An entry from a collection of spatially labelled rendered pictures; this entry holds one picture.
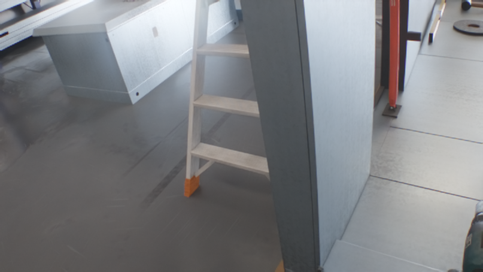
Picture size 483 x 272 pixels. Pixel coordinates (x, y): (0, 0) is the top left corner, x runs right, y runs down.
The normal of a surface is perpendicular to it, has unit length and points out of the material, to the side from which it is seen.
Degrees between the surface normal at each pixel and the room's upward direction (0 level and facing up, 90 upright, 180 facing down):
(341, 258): 0
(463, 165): 0
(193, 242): 0
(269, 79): 90
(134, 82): 90
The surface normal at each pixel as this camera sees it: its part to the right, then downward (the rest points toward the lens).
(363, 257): -0.17, -0.81
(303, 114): -0.52, 0.56
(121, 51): 0.87, 0.15
